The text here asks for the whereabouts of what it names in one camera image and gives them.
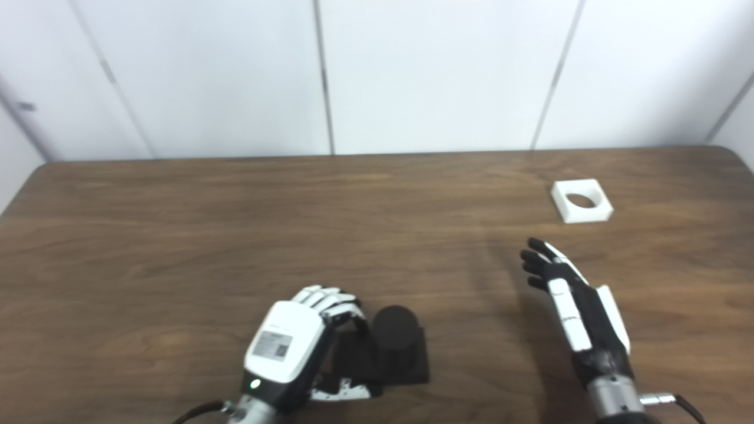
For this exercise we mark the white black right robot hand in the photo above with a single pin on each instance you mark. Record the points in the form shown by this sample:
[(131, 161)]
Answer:
[(595, 330)]

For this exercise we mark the small grey wall tag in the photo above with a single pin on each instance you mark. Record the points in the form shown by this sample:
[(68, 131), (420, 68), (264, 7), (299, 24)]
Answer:
[(26, 106)]

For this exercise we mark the white square piece with hole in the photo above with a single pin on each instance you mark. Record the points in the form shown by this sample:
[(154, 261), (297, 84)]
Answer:
[(580, 215)]

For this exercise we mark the black cylinder peg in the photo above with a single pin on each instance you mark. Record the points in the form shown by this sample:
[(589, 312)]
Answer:
[(396, 335)]

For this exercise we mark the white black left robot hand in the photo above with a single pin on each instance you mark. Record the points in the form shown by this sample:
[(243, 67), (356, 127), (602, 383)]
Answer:
[(283, 347)]

